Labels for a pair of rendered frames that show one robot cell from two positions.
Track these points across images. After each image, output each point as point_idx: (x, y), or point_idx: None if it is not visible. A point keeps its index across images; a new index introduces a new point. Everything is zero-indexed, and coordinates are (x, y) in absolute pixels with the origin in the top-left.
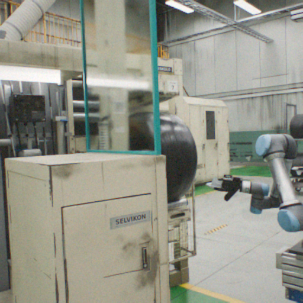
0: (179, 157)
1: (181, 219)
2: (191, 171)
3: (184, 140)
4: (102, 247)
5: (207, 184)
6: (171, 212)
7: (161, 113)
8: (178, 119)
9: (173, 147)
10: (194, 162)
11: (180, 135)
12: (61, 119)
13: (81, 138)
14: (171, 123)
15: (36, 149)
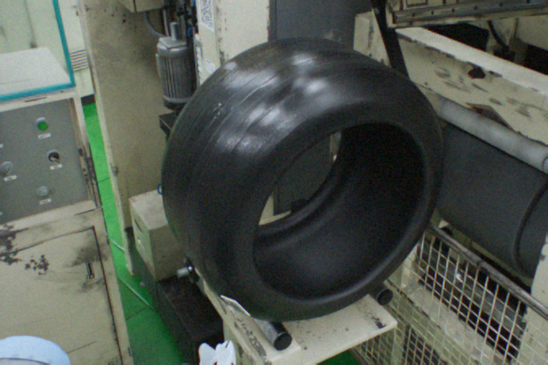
0: (171, 208)
1: (252, 358)
2: (197, 268)
3: (188, 180)
4: None
5: (223, 344)
6: (236, 318)
7: (256, 71)
8: (240, 114)
9: (165, 174)
10: (197, 256)
11: (191, 159)
12: (193, 2)
13: (403, 43)
14: (207, 114)
15: (170, 43)
